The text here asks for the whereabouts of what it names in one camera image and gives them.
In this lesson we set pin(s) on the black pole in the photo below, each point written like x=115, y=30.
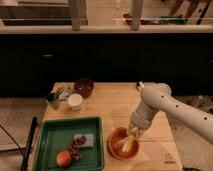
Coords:
x=26, y=154

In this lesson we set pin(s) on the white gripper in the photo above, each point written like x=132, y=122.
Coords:
x=141, y=119

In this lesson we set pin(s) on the green tray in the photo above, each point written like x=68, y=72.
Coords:
x=57, y=135

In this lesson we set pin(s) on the blue-grey sponge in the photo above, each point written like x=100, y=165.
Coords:
x=90, y=138

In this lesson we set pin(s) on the dark red grapes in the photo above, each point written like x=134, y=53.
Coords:
x=74, y=147

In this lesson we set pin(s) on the dark maroon bowl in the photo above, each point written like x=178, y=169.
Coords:
x=84, y=87

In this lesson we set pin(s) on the silver foil packet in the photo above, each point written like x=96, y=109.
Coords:
x=67, y=91

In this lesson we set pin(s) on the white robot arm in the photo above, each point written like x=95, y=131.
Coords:
x=157, y=97

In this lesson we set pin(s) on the white cup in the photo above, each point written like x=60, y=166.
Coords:
x=75, y=101

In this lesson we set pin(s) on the red-orange bowl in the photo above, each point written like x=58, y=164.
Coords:
x=115, y=145

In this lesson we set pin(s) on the red apple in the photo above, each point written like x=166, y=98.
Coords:
x=63, y=159

